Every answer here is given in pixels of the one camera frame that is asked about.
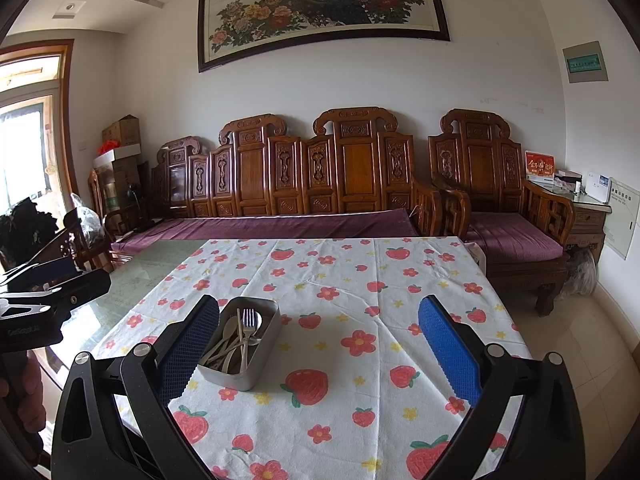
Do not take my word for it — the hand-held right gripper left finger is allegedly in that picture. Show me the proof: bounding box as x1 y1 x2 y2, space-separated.
50 294 221 480

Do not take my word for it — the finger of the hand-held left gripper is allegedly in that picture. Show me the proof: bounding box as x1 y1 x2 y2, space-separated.
0 258 77 294
0 269 112 328

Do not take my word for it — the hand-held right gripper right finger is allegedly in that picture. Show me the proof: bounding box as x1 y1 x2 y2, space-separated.
417 295 587 480

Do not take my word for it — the cream plastic spoon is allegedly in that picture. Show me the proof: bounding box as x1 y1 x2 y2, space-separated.
205 317 240 362
214 344 261 376

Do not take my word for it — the rectangular metal tray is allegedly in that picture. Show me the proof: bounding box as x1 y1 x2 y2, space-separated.
196 296 282 392

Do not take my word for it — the person's left hand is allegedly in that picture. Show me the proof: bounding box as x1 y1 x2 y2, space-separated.
0 352 45 413

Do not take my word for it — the dark carved wooden chair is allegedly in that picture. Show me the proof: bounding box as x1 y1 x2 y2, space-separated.
30 207 116 272

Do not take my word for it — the dark cloth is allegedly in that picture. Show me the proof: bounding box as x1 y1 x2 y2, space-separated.
0 200 59 262

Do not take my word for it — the crumpled plastic bag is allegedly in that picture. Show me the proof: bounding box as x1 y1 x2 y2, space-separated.
70 192 106 241

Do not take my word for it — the small carved wooden chair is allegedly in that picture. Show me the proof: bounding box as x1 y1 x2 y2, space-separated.
87 167 151 241

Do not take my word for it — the white plastic object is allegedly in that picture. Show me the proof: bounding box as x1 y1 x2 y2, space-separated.
465 242 489 274

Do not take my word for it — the strawberry print tablecloth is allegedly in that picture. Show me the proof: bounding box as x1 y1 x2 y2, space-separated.
90 236 533 480

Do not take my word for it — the tall cardboard box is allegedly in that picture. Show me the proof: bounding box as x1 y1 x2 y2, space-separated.
107 157 144 211

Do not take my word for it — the white box with red contents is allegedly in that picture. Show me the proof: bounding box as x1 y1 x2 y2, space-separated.
92 142 142 169

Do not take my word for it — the square purple seat cushion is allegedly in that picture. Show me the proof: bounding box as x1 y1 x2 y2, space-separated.
470 211 566 261

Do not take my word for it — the long purple seat cushion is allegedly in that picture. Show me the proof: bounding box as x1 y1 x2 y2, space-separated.
112 208 421 257

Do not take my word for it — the clear plastic bag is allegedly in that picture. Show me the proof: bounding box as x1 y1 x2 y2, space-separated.
562 247 599 297

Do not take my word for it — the brown cardboard box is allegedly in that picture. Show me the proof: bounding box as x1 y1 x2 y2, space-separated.
102 115 141 146

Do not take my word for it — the wooden side table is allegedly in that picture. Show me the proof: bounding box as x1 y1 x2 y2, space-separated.
565 187 613 252

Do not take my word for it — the carved wooden armchair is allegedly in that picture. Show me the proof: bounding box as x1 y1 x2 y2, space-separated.
427 108 576 317

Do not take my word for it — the red standing card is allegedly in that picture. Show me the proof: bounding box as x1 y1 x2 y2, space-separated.
524 151 556 181

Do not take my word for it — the carved wooden sofa bench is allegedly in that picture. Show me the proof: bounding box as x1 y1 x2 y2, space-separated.
150 106 443 236

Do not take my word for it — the framed peacock flower painting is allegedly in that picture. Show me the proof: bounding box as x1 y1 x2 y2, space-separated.
197 0 451 74

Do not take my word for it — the wooden door frame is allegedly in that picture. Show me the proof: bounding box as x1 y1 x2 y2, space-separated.
0 39 81 201

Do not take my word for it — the white wall panel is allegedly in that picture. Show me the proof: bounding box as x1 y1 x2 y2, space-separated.
603 177 640 261

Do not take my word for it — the grey wall electrical box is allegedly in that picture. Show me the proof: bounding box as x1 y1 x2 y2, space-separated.
562 41 609 83

